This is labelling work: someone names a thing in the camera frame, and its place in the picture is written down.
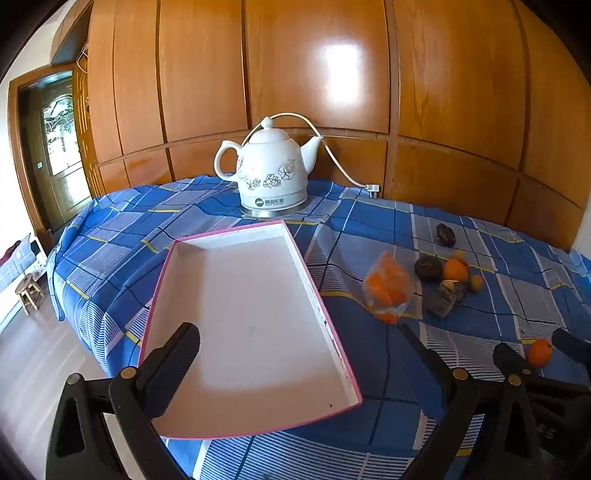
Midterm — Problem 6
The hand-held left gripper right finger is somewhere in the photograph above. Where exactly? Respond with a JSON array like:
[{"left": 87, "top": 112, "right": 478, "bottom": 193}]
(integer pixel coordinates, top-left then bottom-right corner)
[{"left": 398, "top": 322, "right": 546, "bottom": 480}]

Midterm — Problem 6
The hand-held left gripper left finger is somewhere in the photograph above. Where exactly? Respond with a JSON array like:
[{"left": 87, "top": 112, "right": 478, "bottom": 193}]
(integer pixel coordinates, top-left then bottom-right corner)
[{"left": 46, "top": 322, "right": 201, "bottom": 480}]

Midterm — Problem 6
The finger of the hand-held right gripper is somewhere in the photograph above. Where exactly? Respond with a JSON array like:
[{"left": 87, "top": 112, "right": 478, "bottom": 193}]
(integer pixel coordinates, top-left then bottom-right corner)
[
  {"left": 553, "top": 328, "right": 591, "bottom": 365},
  {"left": 493, "top": 342, "right": 532, "bottom": 384}
]

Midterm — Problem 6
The orange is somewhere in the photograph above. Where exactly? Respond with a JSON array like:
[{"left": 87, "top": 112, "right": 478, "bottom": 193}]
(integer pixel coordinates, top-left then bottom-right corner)
[
  {"left": 527, "top": 338, "right": 553, "bottom": 368},
  {"left": 442, "top": 258, "right": 468, "bottom": 282}
]

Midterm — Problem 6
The white box with pink rim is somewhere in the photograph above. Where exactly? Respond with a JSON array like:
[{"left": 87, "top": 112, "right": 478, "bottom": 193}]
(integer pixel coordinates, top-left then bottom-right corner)
[{"left": 139, "top": 220, "right": 363, "bottom": 439}]

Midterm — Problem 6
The plastic bag of orange pieces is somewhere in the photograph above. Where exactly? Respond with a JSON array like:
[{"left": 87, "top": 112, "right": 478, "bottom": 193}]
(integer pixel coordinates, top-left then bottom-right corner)
[{"left": 363, "top": 251, "right": 413, "bottom": 324}]

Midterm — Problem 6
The dark round passion fruit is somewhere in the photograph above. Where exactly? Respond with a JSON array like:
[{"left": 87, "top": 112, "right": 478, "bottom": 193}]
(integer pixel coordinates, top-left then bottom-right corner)
[{"left": 414, "top": 257, "right": 439, "bottom": 282}]

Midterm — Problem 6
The blue plaid cloth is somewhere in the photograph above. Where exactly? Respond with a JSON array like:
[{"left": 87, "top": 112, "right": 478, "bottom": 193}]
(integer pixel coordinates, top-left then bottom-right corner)
[{"left": 46, "top": 174, "right": 591, "bottom": 480}]

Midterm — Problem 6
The small wooden stool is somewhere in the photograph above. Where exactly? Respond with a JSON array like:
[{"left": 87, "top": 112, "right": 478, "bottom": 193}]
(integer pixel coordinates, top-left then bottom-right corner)
[{"left": 15, "top": 273, "right": 43, "bottom": 317}]

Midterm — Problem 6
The blue checked daybed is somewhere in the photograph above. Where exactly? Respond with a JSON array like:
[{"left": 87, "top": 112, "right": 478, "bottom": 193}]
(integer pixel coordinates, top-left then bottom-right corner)
[{"left": 0, "top": 233, "right": 47, "bottom": 296}]

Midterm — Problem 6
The silver kettle base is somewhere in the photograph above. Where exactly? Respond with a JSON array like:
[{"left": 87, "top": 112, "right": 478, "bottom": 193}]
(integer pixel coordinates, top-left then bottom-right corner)
[{"left": 239, "top": 198, "right": 309, "bottom": 219}]

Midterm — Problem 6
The wooden door with glass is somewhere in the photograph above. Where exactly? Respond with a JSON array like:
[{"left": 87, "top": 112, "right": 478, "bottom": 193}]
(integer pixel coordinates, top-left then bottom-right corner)
[{"left": 9, "top": 65, "right": 93, "bottom": 236}]

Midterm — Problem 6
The white ceramic electric kettle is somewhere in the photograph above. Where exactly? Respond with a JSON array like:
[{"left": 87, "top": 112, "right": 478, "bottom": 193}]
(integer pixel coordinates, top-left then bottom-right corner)
[{"left": 213, "top": 117, "right": 323, "bottom": 208}]

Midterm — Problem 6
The wooden wardrobe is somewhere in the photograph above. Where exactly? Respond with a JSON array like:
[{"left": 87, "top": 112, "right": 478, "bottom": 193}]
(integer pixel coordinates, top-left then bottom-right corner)
[{"left": 51, "top": 0, "right": 591, "bottom": 252}]

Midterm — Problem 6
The white power cord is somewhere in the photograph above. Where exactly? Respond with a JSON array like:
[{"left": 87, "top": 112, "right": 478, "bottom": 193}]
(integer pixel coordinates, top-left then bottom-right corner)
[{"left": 249, "top": 112, "right": 382, "bottom": 195}]

